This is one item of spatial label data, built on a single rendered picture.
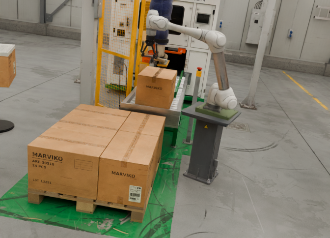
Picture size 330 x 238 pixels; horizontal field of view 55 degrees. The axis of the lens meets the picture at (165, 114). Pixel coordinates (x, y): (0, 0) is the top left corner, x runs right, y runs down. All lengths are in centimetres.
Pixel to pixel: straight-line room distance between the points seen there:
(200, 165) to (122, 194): 110
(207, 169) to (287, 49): 966
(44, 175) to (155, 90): 157
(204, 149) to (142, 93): 98
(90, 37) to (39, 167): 216
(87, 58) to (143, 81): 110
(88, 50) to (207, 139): 209
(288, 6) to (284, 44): 131
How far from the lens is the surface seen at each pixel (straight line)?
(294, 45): 1275
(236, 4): 1235
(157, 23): 262
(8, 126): 456
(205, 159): 343
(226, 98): 305
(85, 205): 286
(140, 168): 256
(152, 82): 367
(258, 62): 646
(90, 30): 444
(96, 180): 270
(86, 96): 462
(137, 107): 370
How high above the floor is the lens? 174
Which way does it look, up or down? 19 degrees down
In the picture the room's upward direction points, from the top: 7 degrees clockwise
